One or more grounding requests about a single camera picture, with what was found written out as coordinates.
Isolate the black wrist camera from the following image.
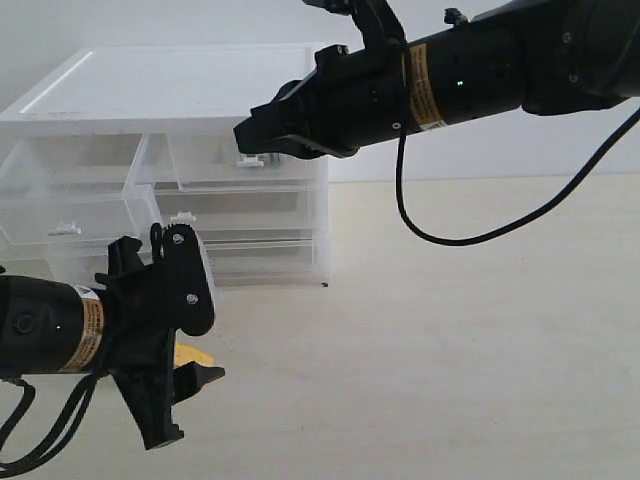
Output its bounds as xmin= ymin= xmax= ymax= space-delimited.
xmin=303 ymin=0 xmax=406 ymax=51
xmin=150 ymin=223 xmax=215 ymax=337

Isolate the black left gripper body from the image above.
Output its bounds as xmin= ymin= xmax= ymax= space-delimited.
xmin=92 ymin=234 xmax=176 ymax=385

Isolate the black camera cable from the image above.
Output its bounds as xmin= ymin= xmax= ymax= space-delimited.
xmin=393 ymin=29 xmax=640 ymax=247
xmin=0 ymin=369 xmax=109 ymax=475

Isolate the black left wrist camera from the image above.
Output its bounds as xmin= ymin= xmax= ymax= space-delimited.
xmin=150 ymin=223 xmax=215 ymax=337

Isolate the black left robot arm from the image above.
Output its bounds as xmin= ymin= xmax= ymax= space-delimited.
xmin=1 ymin=224 xmax=225 ymax=450

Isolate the black right camera cable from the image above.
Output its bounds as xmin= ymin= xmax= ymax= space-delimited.
xmin=393 ymin=29 xmax=640 ymax=247

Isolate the white bottle with teal label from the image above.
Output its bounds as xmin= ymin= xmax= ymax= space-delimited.
xmin=263 ymin=153 xmax=282 ymax=168

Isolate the white translucent plastic drawer cabinet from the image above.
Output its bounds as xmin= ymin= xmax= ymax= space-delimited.
xmin=1 ymin=44 xmax=331 ymax=286

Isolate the black left camera cable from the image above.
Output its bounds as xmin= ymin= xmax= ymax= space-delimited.
xmin=0 ymin=369 xmax=109 ymax=475

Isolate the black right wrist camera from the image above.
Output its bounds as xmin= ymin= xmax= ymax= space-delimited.
xmin=303 ymin=0 xmax=406 ymax=51

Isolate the yellow cheese wedge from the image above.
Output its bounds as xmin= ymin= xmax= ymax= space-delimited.
xmin=174 ymin=342 xmax=215 ymax=367

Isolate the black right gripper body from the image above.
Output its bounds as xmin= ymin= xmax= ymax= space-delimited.
xmin=279 ymin=29 xmax=526 ymax=150

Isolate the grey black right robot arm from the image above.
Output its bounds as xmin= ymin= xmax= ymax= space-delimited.
xmin=234 ymin=1 xmax=639 ymax=159

